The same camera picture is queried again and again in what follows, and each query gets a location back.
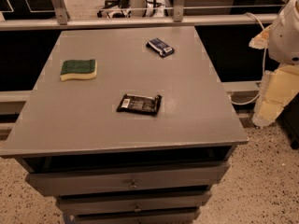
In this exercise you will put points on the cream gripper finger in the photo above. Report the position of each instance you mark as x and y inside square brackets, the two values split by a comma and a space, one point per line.
[260, 41]
[278, 88]

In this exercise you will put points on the blue rxbar blueberry wrapper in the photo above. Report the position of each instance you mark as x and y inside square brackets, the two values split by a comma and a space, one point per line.
[160, 47]

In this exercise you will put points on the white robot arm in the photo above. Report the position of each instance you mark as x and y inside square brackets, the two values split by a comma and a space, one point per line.
[283, 42]

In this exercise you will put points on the green and yellow sponge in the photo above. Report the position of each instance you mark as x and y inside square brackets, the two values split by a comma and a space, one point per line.
[78, 69]

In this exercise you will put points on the top grey drawer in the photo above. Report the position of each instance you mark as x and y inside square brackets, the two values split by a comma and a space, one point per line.
[129, 179]

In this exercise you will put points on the grey drawer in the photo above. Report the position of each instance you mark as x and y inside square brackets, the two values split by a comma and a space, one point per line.
[135, 202]
[143, 217]
[129, 179]

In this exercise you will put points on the black snack bar wrapper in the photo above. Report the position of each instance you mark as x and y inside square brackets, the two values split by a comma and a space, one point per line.
[140, 104]

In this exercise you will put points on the black office chair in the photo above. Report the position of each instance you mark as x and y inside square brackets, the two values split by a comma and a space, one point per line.
[114, 9]

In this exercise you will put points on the grey drawer cabinet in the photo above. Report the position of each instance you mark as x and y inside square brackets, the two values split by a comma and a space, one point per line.
[74, 125]

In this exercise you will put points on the bottom grey drawer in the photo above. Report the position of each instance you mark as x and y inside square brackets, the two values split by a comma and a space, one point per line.
[143, 217]

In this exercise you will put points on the grey metal railing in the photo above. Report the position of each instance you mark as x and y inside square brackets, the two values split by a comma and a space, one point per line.
[17, 15]

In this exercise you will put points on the middle grey drawer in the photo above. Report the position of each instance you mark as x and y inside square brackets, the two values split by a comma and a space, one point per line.
[135, 202]

